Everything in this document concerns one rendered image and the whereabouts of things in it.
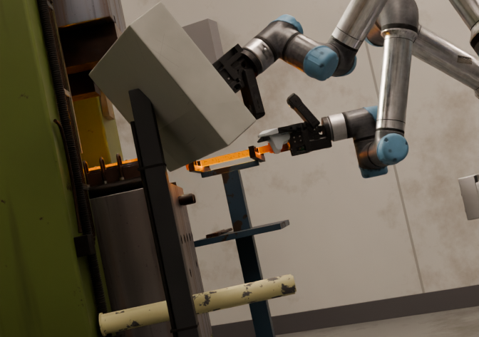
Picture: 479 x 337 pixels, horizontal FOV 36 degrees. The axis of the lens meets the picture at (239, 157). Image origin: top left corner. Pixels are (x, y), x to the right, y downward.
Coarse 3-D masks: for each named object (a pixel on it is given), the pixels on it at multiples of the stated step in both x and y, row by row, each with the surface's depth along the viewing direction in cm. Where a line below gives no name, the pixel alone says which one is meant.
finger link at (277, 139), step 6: (264, 132) 197; (270, 132) 197; (276, 132) 198; (288, 132) 200; (270, 138) 198; (276, 138) 198; (282, 138) 199; (288, 138) 200; (276, 144) 198; (282, 144) 199
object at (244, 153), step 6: (246, 150) 260; (264, 150) 259; (270, 150) 257; (282, 150) 258; (222, 156) 261; (228, 156) 260; (234, 156) 260; (240, 156) 260; (246, 156) 259; (204, 162) 262; (210, 162) 261; (216, 162) 261; (186, 168) 263
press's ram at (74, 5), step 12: (60, 0) 191; (72, 0) 191; (84, 0) 191; (96, 0) 191; (108, 0) 193; (60, 12) 191; (72, 12) 190; (84, 12) 190; (96, 12) 190; (108, 12) 190; (120, 12) 214; (60, 24) 190; (72, 24) 190; (84, 24) 192; (96, 24) 195; (120, 24) 208
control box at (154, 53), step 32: (128, 32) 132; (160, 32) 132; (96, 64) 154; (128, 64) 141; (160, 64) 132; (192, 64) 134; (128, 96) 152; (160, 96) 141; (192, 96) 133; (224, 96) 135; (160, 128) 151; (192, 128) 140; (224, 128) 134; (192, 160) 150
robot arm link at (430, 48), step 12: (420, 24) 209; (372, 36) 209; (420, 36) 207; (432, 36) 208; (420, 48) 208; (432, 48) 207; (444, 48) 208; (456, 48) 209; (432, 60) 209; (444, 60) 208; (456, 60) 208; (468, 60) 208; (444, 72) 212; (456, 72) 210; (468, 72) 209; (468, 84) 212
